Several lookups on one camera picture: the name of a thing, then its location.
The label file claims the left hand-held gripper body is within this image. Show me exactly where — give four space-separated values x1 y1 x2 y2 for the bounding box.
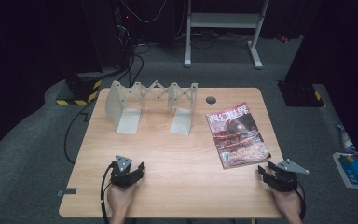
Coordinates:
110 154 140 189

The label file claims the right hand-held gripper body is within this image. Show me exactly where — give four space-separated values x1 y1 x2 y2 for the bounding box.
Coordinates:
268 159 310 192

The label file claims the red science fiction magazine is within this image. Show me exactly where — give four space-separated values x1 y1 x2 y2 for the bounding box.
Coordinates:
205 101 272 170

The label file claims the person's left hand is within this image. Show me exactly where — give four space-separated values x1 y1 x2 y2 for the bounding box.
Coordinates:
106 181 138 217

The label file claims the person's right hand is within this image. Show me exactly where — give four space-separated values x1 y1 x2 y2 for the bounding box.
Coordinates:
269 185 304 218

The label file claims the white expandable bookend rack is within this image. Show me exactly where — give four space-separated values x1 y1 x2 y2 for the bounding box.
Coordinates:
104 79 199 136

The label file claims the grey tape strip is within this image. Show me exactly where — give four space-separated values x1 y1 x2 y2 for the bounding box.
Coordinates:
57 188 78 198

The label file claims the blue white package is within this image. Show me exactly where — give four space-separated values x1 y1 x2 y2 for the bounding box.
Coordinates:
332 151 358 190

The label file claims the white and blue bottle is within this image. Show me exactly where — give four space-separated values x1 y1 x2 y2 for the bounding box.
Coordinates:
336 124 358 153

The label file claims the black base with yellow stripes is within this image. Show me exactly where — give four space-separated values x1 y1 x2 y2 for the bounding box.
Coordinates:
277 80 326 108
55 72 103 106

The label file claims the small red object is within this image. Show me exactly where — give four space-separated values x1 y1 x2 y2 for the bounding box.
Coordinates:
275 33 290 44

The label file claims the white metal stand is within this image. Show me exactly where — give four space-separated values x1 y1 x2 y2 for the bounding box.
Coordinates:
184 0 270 70

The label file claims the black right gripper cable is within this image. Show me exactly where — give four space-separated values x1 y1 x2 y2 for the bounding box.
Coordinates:
293 186 308 222

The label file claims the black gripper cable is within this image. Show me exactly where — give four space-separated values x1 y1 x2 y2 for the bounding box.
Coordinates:
293 186 308 222
99 162 117 224

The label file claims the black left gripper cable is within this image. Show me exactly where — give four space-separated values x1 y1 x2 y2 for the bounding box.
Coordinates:
99 162 117 224

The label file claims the black floor cable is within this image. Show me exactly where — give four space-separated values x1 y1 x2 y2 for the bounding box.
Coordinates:
62 98 97 165

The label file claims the white hanging cable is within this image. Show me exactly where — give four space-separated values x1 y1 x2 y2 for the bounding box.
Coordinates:
120 0 168 24

